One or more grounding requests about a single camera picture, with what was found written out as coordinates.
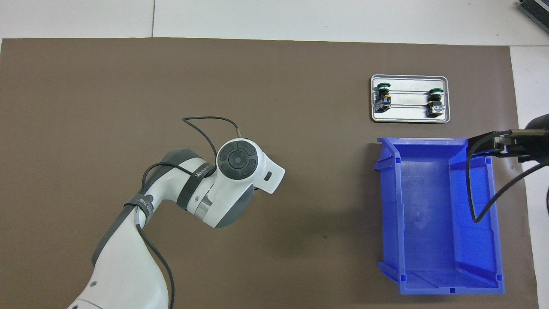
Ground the green push button switch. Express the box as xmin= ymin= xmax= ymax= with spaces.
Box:
xmin=426 ymin=88 xmax=446 ymax=118
xmin=374 ymin=82 xmax=392 ymax=113

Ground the brown table mat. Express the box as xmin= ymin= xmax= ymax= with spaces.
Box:
xmin=0 ymin=38 xmax=540 ymax=309

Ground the silver metal tray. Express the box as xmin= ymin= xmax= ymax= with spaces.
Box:
xmin=370 ymin=75 xmax=451 ymax=124

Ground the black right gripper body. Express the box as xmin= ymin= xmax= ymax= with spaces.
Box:
xmin=517 ymin=113 xmax=549 ymax=164

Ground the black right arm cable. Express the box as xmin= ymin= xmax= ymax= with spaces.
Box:
xmin=466 ymin=131 xmax=549 ymax=224

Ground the blue plastic storage bin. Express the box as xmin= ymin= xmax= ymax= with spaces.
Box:
xmin=373 ymin=137 xmax=505 ymax=296

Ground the grey device corner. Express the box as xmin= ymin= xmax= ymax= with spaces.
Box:
xmin=518 ymin=0 xmax=549 ymax=28

